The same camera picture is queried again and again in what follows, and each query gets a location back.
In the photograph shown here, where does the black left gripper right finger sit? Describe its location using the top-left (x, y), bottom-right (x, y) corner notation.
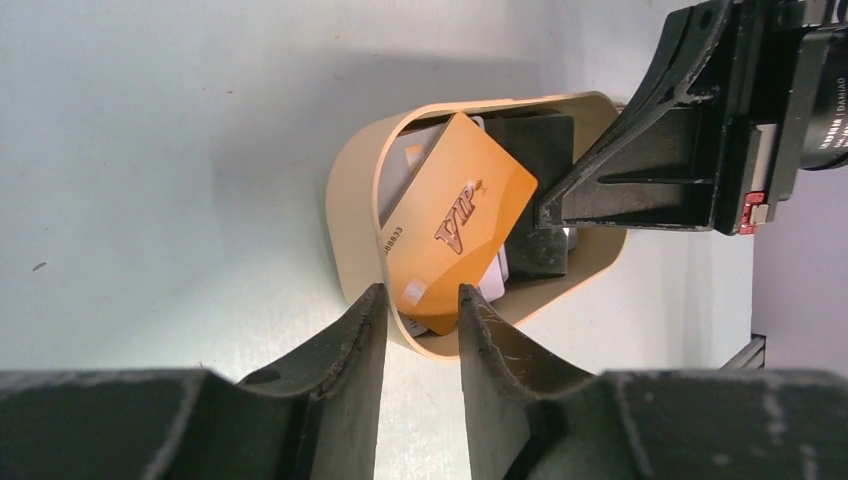
top-left (458, 285), bottom-right (847, 479)

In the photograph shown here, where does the beige plastic card tray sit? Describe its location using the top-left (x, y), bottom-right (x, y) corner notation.
top-left (325, 91), bottom-right (627, 326)

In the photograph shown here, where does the orange VIP card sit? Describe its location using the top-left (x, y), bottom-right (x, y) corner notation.
top-left (380, 113), bottom-right (538, 335)

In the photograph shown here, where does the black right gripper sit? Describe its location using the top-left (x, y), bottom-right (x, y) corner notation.
top-left (536, 1), bottom-right (847, 235)

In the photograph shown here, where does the aluminium frame rail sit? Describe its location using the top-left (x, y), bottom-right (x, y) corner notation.
top-left (721, 334), bottom-right (767, 370)

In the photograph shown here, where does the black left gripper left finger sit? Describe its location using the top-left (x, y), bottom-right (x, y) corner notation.
top-left (1, 284), bottom-right (388, 479)

